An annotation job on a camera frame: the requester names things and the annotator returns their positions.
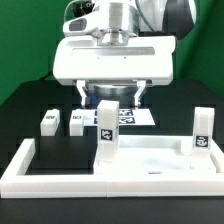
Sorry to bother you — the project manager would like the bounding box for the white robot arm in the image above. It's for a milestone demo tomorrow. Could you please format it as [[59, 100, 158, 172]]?
[[53, 0, 197, 107]]

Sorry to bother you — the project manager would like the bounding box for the white desk top tray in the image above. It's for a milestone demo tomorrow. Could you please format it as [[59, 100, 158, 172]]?
[[93, 135, 224, 175]]

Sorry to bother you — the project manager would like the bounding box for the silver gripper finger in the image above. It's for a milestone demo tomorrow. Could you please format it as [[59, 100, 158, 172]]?
[[134, 80, 146, 108], [76, 81, 89, 108]]

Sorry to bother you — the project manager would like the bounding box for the fiducial marker base sheet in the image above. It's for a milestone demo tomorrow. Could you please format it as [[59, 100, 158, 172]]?
[[83, 109, 155, 126]]

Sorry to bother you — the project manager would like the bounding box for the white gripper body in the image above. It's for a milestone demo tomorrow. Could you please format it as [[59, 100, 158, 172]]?
[[53, 36, 176, 85]]

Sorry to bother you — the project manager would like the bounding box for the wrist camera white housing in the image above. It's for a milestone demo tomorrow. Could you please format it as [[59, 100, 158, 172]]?
[[63, 18, 96, 37]]

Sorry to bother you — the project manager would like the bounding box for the white U-shaped obstacle frame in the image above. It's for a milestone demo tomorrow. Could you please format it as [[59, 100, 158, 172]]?
[[0, 139, 224, 198]]

